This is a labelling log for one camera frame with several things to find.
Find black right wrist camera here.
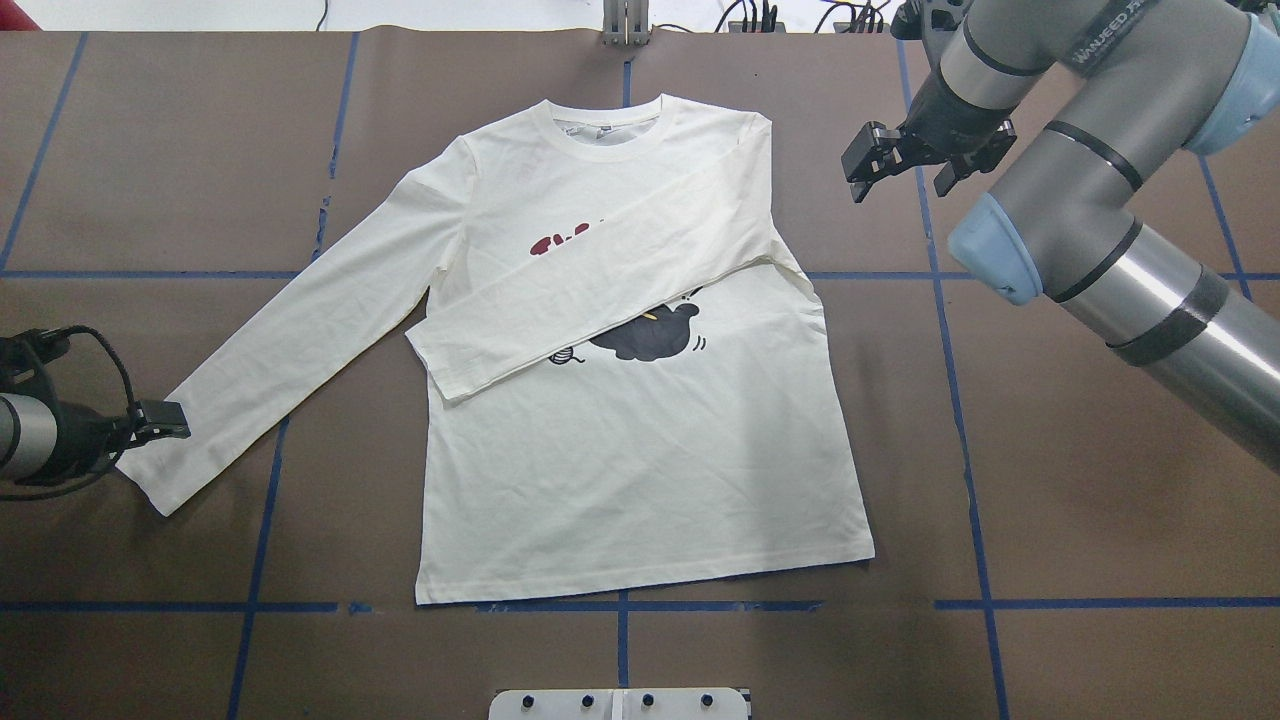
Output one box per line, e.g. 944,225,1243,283
890,0,972,41

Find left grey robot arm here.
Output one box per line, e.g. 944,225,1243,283
1,393,191,487

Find cream long-sleeve cat shirt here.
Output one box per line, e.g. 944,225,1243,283
119,95,876,605

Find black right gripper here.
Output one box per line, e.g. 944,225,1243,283
841,70,1014,204

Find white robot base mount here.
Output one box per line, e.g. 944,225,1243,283
488,687,754,719

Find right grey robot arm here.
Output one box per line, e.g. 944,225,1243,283
841,1,1279,469

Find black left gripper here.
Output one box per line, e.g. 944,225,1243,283
60,400,191,471

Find grey camera stand post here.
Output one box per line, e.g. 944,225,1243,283
602,0,652,47

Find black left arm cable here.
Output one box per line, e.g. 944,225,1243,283
0,325,138,501

